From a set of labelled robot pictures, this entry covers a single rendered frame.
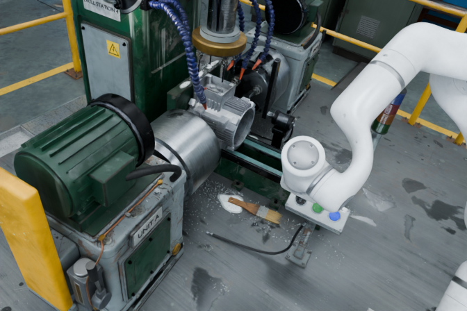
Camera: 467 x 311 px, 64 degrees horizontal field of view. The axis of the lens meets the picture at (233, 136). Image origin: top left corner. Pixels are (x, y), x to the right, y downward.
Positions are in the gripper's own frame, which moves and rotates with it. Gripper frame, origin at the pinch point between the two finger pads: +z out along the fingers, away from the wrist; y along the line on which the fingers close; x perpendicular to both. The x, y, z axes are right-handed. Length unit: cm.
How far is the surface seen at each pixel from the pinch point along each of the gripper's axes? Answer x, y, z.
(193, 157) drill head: 4.8, 31.3, -2.1
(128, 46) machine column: -17, 69, -7
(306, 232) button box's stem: 5.8, -5.1, 17.7
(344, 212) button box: -2.4, -12.1, 6.7
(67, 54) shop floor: -60, 274, 174
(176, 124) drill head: -1.2, 40.9, -3.7
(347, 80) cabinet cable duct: -183, 33, 243
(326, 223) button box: 2.8, -9.1, 6.8
